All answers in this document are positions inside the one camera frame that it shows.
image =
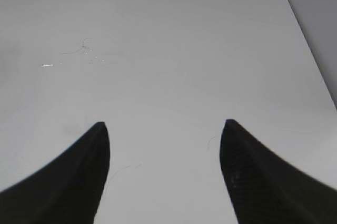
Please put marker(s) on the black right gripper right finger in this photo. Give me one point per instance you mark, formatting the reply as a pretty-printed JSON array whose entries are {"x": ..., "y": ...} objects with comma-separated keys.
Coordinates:
[{"x": 264, "y": 188}]

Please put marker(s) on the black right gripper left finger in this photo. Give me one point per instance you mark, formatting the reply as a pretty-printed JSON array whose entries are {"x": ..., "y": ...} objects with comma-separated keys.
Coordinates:
[{"x": 68, "y": 189}]

